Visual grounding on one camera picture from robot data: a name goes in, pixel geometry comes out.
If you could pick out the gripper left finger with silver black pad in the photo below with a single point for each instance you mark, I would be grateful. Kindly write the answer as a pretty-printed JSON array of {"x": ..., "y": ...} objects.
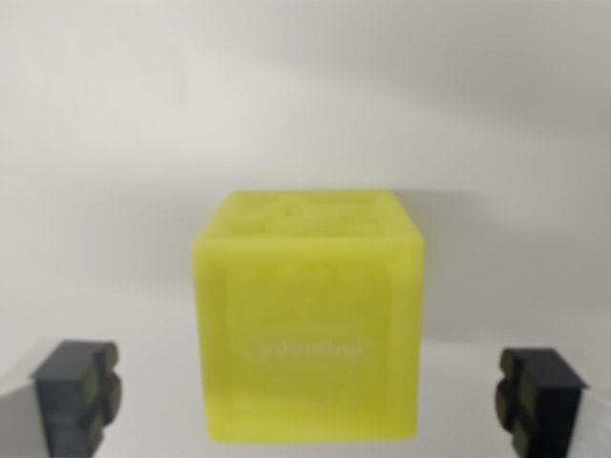
[{"x": 67, "y": 396}]

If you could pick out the gripper right finger with silver black pad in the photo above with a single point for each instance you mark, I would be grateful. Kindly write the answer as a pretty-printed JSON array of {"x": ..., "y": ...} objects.
[{"x": 544, "y": 403}]

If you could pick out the yellow cube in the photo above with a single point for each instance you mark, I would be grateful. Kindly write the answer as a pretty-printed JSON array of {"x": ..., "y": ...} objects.
[{"x": 305, "y": 310}]

